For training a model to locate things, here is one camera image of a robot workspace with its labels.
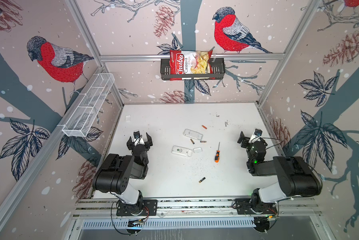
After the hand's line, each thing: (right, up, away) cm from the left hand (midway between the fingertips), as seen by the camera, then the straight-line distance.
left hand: (138, 135), depth 88 cm
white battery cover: (-15, +9, +24) cm, 30 cm away
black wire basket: (+50, +44, +7) cm, 67 cm away
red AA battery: (+43, +3, +19) cm, 47 cm away
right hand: (+68, 0, +2) cm, 68 cm away
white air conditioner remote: (+26, -11, +5) cm, 29 cm away
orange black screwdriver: (+48, -14, +2) cm, 50 cm away
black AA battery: (+39, -24, -5) cm, 46 cm away
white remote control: (+34, -2, +13) cm, 37 cm away
